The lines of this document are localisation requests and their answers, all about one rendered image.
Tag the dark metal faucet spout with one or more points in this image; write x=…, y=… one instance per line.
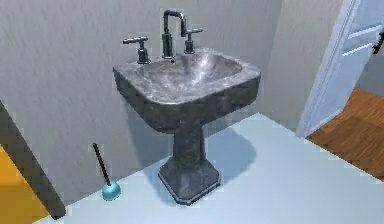
x=167, y=40

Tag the white room door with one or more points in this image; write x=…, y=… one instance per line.
x=336, y=63

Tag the yellow cabinet with dark edge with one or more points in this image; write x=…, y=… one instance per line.
x=23, y=180

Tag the grey stone pedestal sink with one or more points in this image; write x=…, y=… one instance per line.
x=186, y=96

